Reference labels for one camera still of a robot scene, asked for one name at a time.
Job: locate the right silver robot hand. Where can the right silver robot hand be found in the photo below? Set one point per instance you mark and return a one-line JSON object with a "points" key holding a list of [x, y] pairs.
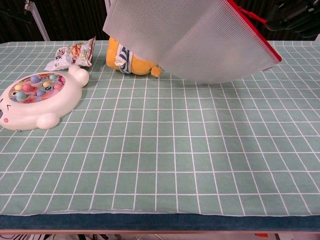
{"points": [[297, 17]]}

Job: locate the white mesh zipper pouch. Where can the white mesh zipper pouch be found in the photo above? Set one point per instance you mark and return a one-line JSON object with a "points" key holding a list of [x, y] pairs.
{"points": [[200, 42]]}

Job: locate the yellow plush toy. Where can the yellow plush toy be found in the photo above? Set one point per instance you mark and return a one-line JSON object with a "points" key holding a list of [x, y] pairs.
{"points": [[140, 65]]}

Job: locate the green checked tablecloth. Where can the green checked tablecloth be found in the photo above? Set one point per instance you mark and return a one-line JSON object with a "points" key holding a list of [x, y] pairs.
{"points": [[150, 150]]}

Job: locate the white snack packet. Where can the white snack packet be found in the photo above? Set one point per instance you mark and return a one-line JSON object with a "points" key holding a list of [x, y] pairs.
{"points": [[75, 53]]}

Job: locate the white seal fishing toy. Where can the white seal fishing toy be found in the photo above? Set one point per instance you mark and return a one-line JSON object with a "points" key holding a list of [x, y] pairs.
{"points": [[62, 100]]}

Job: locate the white partition post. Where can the white partition post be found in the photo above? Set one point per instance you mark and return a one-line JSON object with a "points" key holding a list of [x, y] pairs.
{"points": [[107, 3], [40, 25], [318, 37]]}

